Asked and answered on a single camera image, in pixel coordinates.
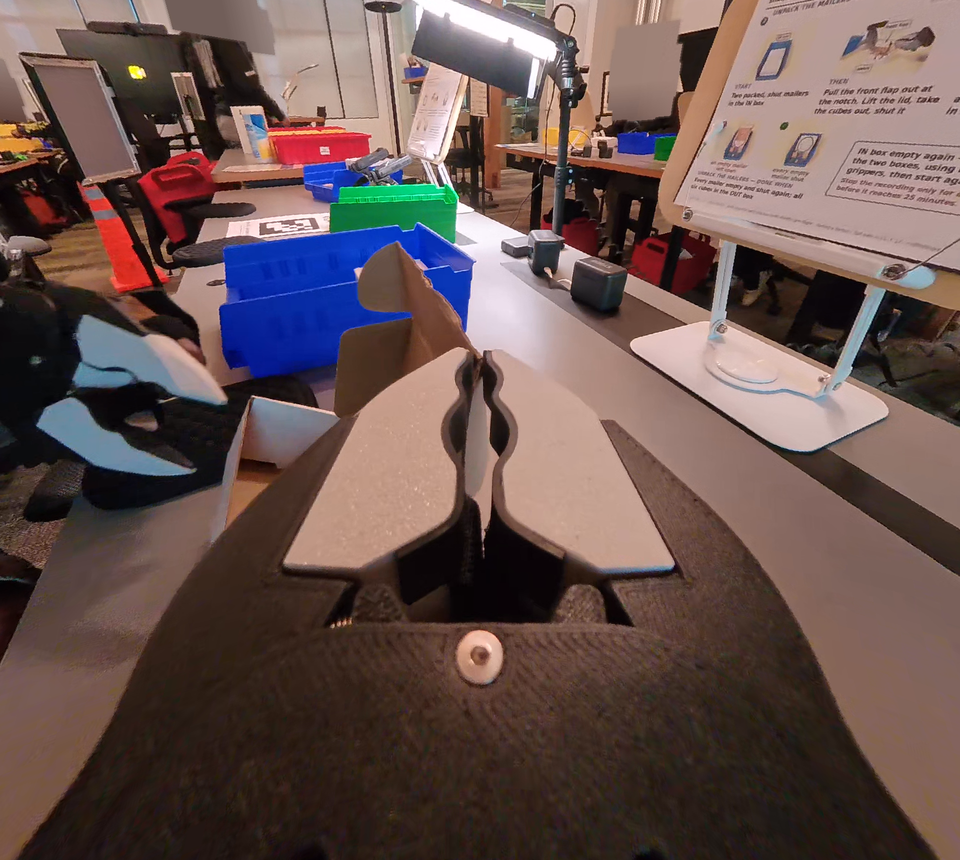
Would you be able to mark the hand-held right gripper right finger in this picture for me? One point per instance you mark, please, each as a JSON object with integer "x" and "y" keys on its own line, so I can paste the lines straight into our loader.
{"x": 577, "y": 485}

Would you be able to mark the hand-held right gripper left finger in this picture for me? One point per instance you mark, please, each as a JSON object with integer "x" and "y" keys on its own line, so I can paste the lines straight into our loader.
{"x": 375, "y": 477}

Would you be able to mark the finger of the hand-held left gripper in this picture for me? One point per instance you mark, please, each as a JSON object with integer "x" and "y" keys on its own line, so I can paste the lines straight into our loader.
{"x": 142, "y": 361}
{"x": 105, "y": 443}

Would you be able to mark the grey desk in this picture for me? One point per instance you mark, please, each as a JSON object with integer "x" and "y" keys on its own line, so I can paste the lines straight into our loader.
{"x": 750, "y": 515}

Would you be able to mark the person's left hand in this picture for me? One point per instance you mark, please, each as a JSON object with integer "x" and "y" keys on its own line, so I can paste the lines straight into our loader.
{"x": 169, "y": 331}

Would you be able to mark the orange traffic cone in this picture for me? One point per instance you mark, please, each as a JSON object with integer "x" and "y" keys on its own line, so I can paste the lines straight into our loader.
{"x": 124, "y": 244}

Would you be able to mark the red office chair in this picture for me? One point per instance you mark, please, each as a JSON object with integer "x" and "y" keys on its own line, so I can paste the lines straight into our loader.
{"x": 172, "y": 192}

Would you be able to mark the printed marker sheet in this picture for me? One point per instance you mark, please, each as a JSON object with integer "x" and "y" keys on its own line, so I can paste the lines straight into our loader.
{"x": 277, "y": 226}

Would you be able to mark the white wooden document stand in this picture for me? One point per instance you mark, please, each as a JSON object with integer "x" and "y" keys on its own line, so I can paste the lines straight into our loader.
{"x": 750, "y": 395}

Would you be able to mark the large dark battery case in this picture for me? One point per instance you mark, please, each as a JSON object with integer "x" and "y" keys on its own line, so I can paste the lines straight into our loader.
{"x": 598, "y": 284}

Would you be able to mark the small dark battery case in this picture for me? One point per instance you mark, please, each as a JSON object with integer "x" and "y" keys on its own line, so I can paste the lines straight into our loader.
{"x": 546, "y": 250}

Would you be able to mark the black framed marker board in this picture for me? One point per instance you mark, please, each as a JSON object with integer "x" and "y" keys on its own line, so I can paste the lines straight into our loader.
{"x": 79, "y": 117}

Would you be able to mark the red bag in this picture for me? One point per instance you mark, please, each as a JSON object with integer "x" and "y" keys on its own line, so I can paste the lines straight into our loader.
{"x": 671, "y": 263}

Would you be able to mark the green plastic bin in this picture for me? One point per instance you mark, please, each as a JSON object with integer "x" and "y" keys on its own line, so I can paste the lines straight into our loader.
{"x": 397, "y": 218}

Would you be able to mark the red plastic bin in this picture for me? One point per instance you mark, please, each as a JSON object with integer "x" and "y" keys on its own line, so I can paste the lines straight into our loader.
{"x": 315, "y": 147}

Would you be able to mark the black monitor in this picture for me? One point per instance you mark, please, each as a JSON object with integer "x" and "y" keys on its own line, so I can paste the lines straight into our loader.
{"x": 135, "y": 72}

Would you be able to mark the idle grey gripper tool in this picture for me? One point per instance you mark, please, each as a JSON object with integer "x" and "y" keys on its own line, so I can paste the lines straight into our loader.
{"x": 379, "y": 166}

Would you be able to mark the wooden edged table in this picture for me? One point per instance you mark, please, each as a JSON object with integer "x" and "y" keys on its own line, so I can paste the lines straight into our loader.
{"x": 585, "y": 162}

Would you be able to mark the black light stand pole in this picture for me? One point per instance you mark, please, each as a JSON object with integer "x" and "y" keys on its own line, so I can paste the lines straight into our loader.
{"x": 566, "y": 147}

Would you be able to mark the small blue bin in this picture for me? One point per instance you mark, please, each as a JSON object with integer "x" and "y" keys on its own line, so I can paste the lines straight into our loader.
{"x": 637, "y": 143}

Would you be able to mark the small yellow bin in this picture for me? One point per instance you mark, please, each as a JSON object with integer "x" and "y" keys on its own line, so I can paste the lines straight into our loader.
{"x": 566, "y": 138}

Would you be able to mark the small green bin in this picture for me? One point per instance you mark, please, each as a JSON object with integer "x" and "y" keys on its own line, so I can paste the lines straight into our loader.
{"x": 664, "y": 147}

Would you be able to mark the instruction sheet stand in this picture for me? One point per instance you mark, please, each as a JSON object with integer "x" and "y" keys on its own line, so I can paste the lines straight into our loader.
{"x": 435, "y": 109}

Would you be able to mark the black floor lamp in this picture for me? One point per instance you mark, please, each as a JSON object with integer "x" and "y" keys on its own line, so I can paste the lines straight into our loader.
{"x": 384, "y": 64}

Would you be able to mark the LED light panel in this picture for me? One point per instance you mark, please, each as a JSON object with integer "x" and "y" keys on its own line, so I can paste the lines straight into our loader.
{"x": 487, "y": 34}

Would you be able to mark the printed instruction sheet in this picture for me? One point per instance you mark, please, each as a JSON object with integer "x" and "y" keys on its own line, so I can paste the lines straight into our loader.
{"x": 840, "y": 87}

